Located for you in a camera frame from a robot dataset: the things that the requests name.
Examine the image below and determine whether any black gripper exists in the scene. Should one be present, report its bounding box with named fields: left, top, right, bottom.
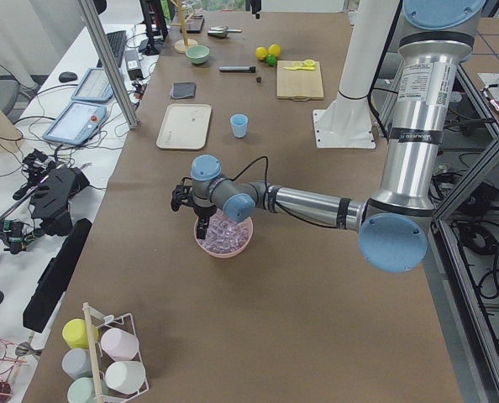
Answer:
left=171, top=177, right=217, bottom=239

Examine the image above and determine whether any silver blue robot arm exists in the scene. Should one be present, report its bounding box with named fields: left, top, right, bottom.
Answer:
left=171, top=1, right=484, bottom=273

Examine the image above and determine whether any clear ice cubes pile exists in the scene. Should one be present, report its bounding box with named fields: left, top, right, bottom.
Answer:
left=202, top=211, right=250, bottom=253

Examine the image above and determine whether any light blue plastic cup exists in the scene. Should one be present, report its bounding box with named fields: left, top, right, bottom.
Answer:
left=230, top=113, right=249, bottom=139

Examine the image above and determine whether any pink cup in rack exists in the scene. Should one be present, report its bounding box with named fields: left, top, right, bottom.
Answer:
left=100, top=328, right=139, bottom=361

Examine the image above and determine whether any yellow cup in rack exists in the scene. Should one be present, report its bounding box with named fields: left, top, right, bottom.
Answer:
left=61, top=318, right=89, bottom=348

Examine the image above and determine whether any white cup in rack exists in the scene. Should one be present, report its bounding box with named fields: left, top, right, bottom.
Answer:
left=104, top=361, right=146, bottom=395

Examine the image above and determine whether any steel ice scoop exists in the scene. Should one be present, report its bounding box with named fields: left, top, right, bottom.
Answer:
left=207, top=26, right=243, bottom=39

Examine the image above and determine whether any grey cup in rack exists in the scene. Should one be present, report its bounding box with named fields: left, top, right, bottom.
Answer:
left=61, top=348, right=92, bottom=379

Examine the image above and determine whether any mint cup in rack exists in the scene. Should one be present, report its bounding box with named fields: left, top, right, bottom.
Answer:
left=66, top=377, right=97, bottom=403

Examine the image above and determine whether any pink bowl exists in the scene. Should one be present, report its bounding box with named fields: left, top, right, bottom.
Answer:
left=193, top=209, right=255, bottom=259

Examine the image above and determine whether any cream rabbit tray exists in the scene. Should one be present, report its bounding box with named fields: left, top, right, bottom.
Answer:
left=156, top=103, right=212, bottom=150

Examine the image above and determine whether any grey folded cloth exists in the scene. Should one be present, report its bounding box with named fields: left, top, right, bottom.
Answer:
left=170, top=81, right=197, bottom=99

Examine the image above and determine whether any steel muddler black tip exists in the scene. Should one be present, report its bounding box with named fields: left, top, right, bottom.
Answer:
left=218, top=65, right=256, bottom=74

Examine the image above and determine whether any black hand device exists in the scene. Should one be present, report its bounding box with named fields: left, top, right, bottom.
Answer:
left=29, top=167, right=90, bottom=236

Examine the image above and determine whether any teach pendant near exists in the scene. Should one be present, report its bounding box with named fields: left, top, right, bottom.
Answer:
left=42, top=102, right=108, bottom=145

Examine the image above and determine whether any teach pendant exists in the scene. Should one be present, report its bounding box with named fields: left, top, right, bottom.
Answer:
left=42, top=102, right=108, bottom=145
left=71, top=68, right=113, bottom=103

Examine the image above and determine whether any black long speaker bar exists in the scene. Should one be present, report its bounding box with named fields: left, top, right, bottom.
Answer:
left=23, top=218, right=92, bottom=333

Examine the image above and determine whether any mint green bowl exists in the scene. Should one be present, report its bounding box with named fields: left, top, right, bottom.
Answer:
left=185, top=44, right=210, bottom=65

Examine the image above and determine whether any bamboo cutting board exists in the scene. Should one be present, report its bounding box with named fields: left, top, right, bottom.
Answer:
left=276, top=60, right=324, bottom=101

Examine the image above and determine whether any teach pendant far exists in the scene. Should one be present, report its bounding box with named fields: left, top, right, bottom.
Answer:
left=71, top=68, right=113, bottom=103

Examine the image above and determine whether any green lime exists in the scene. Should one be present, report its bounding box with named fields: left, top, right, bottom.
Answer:
left=266, top=55, right=277, bottom=66

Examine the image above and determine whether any wooden mug tree stand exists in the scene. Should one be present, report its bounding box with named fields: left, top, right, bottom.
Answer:
left=171, top=0, right=198, bottom=54

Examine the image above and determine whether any yellow lemon lower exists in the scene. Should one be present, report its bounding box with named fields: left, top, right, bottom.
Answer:
left=255, top=47, right=268, bottom=60

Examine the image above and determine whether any yellow lemon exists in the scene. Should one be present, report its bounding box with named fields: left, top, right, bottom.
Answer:
left=255, top=47, right=268, bottom=60
left=267, top=44, right=281, bottom=58

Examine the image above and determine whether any yellow lemon upper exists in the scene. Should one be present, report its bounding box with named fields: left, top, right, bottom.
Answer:
left=267, top=44, right=281, bottom=58

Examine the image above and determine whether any black computer mouse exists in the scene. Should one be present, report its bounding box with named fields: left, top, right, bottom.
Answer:
left=58, top=71, right=77, bottom=83

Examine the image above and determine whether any black keyboard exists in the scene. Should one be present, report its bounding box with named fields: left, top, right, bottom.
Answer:
left=106, top=30, right=127, bottom=67

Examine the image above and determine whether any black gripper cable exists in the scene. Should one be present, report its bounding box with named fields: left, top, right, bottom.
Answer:
left=228, top=156, right=271, bottom=198

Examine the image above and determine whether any white wire cup rack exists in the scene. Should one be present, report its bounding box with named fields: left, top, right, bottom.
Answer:
left=82, top=302, right=150, bottom=402

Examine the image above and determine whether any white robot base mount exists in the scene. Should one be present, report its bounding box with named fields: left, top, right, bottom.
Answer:
left=313, top=1, right=402, bottom=149

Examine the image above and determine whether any aluminium frame post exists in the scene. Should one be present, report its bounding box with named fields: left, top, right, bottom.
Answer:
left=77, top=0, right=139, bottom=129

